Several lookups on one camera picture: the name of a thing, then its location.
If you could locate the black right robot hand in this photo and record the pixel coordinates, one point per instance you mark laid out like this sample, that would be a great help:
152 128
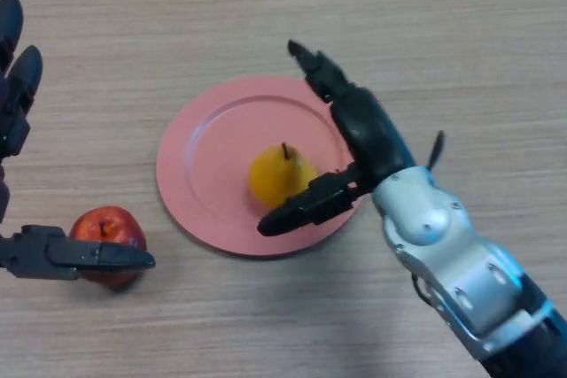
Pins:
372 130

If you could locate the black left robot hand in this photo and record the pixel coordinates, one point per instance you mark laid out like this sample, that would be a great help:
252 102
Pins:
44 254

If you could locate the pink round plate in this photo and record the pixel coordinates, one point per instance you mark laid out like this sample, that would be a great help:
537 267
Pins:
208 174

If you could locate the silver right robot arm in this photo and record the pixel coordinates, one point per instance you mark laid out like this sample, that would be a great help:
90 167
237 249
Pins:
460 258

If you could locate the red apple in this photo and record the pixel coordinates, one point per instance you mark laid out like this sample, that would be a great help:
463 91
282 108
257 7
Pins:
119 223

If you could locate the yellow pear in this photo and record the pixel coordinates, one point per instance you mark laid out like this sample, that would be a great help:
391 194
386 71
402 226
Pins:
274 179

